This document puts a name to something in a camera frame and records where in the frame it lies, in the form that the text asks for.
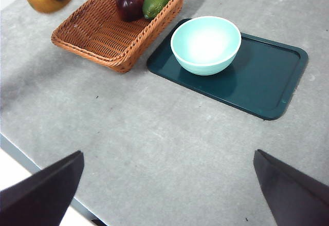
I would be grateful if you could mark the teal bowl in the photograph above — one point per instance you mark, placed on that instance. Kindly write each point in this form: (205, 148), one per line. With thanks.
(205, 43)

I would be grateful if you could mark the brown wicker basket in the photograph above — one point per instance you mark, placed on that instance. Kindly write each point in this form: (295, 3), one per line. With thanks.
(102, 38)

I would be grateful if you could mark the dark purple plum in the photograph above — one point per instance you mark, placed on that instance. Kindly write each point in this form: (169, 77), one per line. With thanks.
(128, 6)

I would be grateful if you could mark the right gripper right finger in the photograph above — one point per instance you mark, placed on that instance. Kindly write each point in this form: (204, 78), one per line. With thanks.
(295, 197)

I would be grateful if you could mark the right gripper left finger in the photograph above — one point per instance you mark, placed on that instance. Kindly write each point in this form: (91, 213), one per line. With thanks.
(41, 197)

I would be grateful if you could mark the dark green rectangular tray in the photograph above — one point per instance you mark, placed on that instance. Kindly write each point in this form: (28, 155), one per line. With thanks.
(267, 77)

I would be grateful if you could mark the green avocado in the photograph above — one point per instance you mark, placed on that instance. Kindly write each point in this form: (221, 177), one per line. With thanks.
(156, 2)

